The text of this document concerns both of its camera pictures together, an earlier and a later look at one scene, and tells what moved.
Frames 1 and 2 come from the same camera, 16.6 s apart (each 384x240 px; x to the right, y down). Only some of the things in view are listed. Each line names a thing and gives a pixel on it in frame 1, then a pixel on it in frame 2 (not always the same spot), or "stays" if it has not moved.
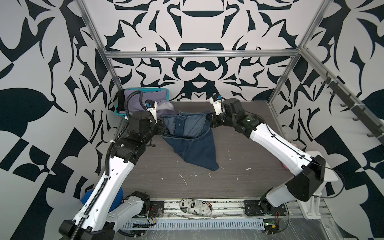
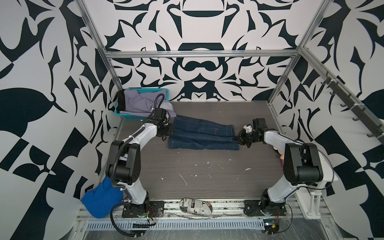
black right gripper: [214, 119] -> [241, 139]
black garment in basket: [121, 96] stays
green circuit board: [271, 226] stays
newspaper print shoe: [196, 206] stays
